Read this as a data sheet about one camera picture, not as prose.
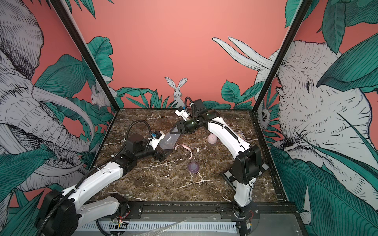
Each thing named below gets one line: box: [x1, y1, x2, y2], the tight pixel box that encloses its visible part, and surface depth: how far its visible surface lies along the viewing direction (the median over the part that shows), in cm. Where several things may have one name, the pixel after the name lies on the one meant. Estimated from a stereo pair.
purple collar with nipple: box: [188, 161, 200, 173], surface depth 89 cm
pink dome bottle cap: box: [207, 132, 218, 145], surface depth 102 cm
